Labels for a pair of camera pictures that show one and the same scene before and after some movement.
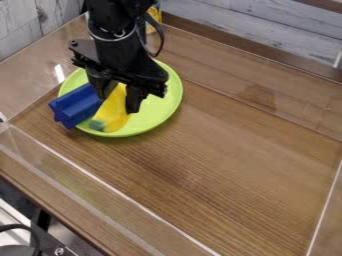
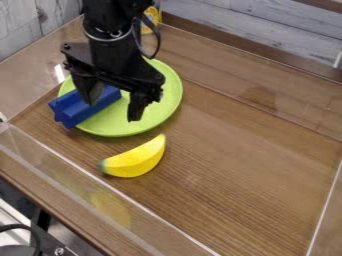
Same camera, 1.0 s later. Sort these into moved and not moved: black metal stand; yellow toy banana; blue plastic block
Moved: yellow toy banana
Not moved: blue plastic block; black metal stand
